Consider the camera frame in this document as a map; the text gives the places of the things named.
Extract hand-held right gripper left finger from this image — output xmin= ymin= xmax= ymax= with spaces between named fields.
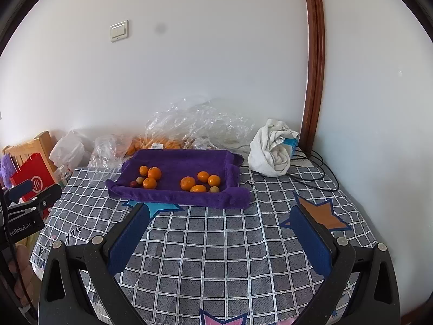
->
xmin=38 ymin=202 xmax=152 ymax=325

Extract white wall switch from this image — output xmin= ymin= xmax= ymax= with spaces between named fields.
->
xmin=110 ymin=20 xmax=129 ymax=43

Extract purple plush cloth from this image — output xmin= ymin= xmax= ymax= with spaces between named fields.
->
xmin=0 ymin=155 xmax=17 ymax=190

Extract crumpled white cloth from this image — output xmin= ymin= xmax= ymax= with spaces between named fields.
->
xmin=248 ymin=118 xmax=300 ymax=177

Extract person's left hand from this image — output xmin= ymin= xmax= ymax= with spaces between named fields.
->
xmin=8 ymin=244 xmax=38 ymax=308

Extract large clear plastic bag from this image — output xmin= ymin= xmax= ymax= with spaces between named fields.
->
xmin=145 ymin=97 xmax=255 ymax=151

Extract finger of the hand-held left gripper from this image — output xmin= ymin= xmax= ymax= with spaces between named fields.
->
xmin=32 ymin=183 xmax=63 ymax=210
xmin=5 ymin=180 xmax=36 ymax=204

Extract white plastic bag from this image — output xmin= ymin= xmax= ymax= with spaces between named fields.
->
xmin=49 ymin=129 xmax=87 ymax=171

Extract brown wooden door frame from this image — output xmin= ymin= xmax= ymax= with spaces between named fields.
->
xmin=301 ymin=0 xmax=326 ymax=150

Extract bagged pile of tangerines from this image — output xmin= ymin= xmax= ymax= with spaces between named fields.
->
xmin=126 ymin=135 xmax=185 ymax=154

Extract wooden chair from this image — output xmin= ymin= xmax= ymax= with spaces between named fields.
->
xmin=2 ymin=131 xmax=58 ymax=177

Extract red paper bag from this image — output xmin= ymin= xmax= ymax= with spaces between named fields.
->
xmin=9 ymin=152 xmax=58 ymax=204

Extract small clear plastic bag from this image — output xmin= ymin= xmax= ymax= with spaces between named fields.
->
xmin=88 ymin=135 xmax=131 ymax=170

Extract blue box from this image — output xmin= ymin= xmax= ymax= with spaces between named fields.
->
xmin=283 ymin=138 xmax=300 ymax=159

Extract purple towel covered tray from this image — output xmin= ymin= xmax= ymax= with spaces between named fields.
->
xmin=106 ymin=149 xmax=251 ymax=209

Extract grey checked tablecloth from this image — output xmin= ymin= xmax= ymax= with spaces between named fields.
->
xmin=30 ymin=162 xmax=378 ymax=325

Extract black cables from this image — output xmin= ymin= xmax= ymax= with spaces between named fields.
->
xmin=287 ymin=149 xmax=340 ymax=192

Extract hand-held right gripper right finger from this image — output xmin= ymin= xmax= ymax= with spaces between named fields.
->
xmin=289 ymin=206 xmax=401 ymax=325

